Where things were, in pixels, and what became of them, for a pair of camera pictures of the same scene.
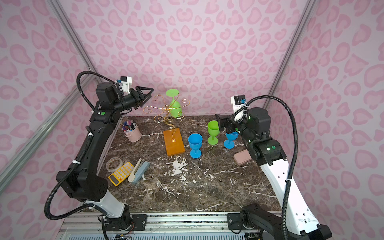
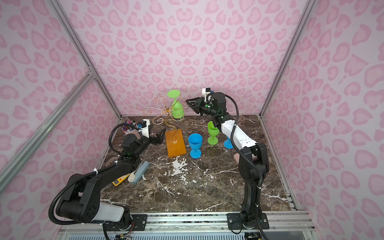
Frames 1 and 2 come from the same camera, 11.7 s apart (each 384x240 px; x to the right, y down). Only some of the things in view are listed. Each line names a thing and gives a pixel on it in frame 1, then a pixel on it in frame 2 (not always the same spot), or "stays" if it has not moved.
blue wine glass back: (229, 143) stays
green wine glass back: (175, 108) stays
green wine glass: (213, 130) stays
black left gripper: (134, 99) -> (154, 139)
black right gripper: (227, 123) -> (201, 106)
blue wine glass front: (195, 141) stays
